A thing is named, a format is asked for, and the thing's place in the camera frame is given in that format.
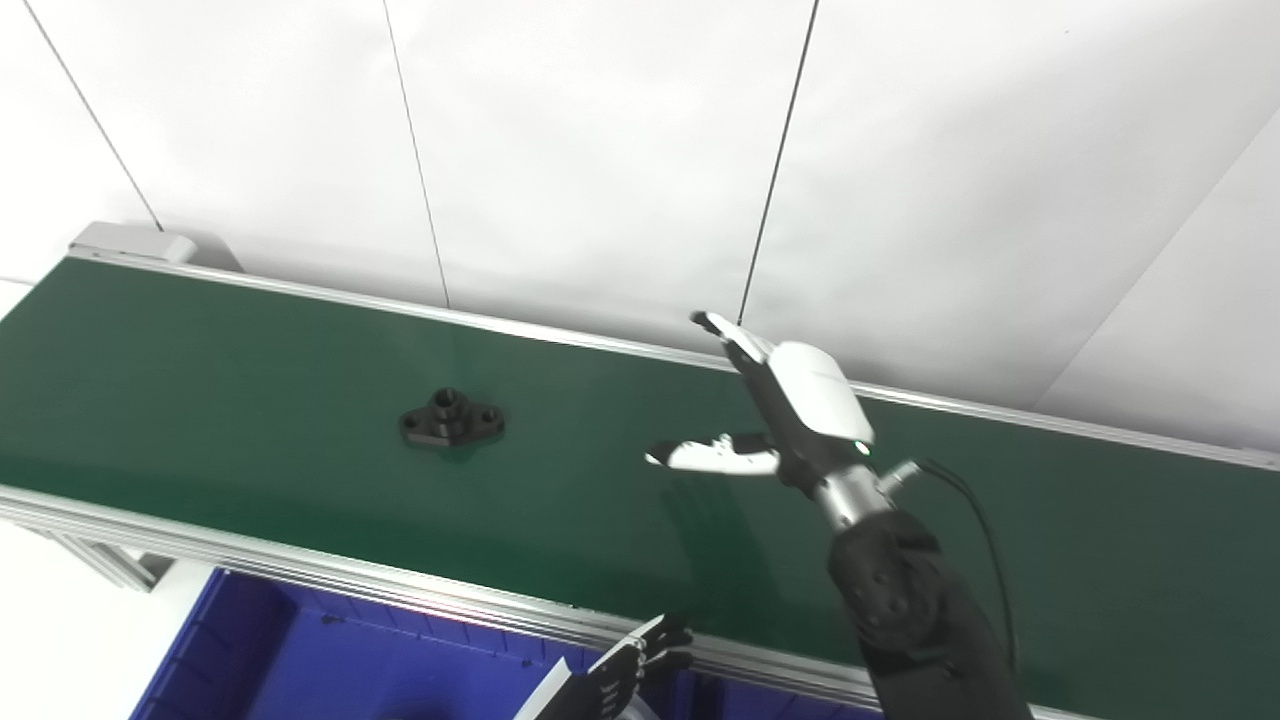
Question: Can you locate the aluminium conveyor support leg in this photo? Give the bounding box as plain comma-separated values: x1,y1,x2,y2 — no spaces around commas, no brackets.
50,528,179,593

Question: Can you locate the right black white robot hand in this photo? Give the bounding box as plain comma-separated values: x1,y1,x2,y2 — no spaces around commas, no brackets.
645,311,877,493

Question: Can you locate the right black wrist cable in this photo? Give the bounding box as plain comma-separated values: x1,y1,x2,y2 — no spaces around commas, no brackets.
878,458,1019,673

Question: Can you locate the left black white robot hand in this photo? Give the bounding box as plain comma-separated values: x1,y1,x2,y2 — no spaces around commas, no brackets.
515,614,694,720

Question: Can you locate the grey conveyor end housing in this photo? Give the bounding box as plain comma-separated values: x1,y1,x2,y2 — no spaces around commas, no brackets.
68,222,241,273

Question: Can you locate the green conveyor belt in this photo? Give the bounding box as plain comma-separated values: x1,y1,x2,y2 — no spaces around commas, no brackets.
0,245,1280,720
0,257,1280,720

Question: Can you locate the black flange part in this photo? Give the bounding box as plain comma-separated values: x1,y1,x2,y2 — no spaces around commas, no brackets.
398,388,506,451

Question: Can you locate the blue plastic bin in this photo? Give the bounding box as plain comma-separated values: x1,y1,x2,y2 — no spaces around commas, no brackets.
130,567,881,720

